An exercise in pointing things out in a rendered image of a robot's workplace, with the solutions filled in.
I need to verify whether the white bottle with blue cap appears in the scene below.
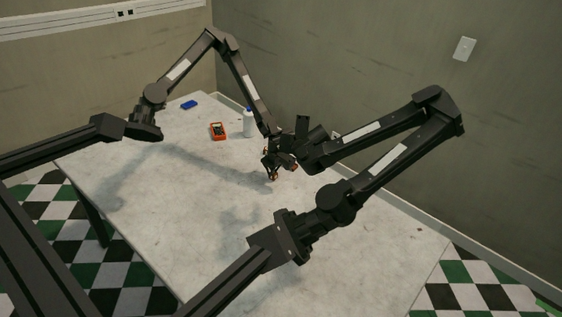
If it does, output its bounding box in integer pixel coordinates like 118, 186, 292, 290
243, 106, 255, 138

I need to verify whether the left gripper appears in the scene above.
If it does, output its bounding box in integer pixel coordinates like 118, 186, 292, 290
261, 150, 282, 176

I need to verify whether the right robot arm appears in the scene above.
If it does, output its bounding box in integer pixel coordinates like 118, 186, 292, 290
282, 85, 465, 258

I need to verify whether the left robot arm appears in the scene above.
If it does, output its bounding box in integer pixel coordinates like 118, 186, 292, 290
128, 25, 296, 170

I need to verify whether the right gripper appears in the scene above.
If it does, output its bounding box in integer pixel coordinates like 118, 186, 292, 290
279, 134, 293, 154

